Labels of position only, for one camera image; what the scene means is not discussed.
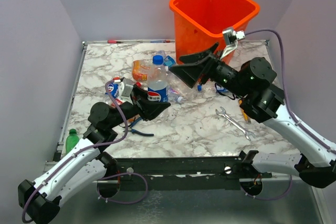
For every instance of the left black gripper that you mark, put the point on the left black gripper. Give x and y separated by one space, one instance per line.
147 109

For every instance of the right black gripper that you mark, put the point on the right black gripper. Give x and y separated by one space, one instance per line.
189 73

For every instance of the clear water bottle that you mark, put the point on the clear water bottle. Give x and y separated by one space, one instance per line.
177 90

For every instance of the Pepsi bottle blue cap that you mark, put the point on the Pepsi bottle blue cap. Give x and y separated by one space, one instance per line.
114 91
157 80

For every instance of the blue label slim bottle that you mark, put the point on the blue label slim bottle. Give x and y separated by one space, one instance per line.
212 87

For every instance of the green plastic bottle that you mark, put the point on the green plastic bottle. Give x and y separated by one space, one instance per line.
71 140

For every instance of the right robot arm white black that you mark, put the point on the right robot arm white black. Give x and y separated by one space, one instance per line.
265 103

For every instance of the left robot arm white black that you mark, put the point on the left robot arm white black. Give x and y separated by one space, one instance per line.
42 199

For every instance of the orange plastic bin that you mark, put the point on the orange plastic bin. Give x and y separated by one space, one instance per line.
198 24

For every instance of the light blue label bottle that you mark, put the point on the light blue label bottle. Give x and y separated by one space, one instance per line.
168 61

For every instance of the crushed orange label bottle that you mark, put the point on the crushed orange label bottle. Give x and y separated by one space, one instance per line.
141 69

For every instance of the blue red pen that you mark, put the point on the blue red pen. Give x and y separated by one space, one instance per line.
160 41

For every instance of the red marker pen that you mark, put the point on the red marker pen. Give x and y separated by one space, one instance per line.
114 42

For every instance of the silver wrench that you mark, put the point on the silver wrench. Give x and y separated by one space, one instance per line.
248 134

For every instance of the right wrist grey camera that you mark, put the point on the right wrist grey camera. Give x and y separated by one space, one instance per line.
231 38

